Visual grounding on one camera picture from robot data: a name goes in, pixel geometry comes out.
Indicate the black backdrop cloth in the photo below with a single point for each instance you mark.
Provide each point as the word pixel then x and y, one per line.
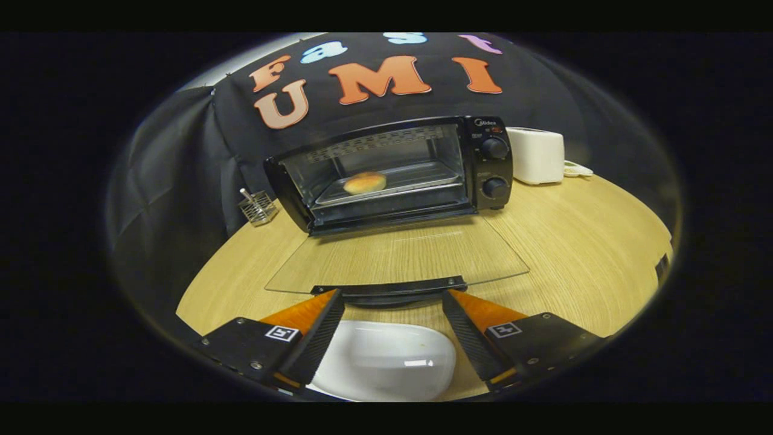
pixel 181 163

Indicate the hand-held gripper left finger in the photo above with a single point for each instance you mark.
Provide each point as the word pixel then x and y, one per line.
pixel 317 338

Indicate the white plate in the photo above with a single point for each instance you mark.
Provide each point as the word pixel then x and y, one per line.
pixel 386 362

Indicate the black toaster oven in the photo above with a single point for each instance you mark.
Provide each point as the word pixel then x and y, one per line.
pixel 483 168

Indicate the glazed donut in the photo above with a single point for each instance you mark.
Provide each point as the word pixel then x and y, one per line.
pixel 365 182

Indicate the white toaster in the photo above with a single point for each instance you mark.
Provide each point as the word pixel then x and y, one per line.
pixel 536 156

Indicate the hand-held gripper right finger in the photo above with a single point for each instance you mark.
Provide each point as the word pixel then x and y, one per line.
pixel 471 341

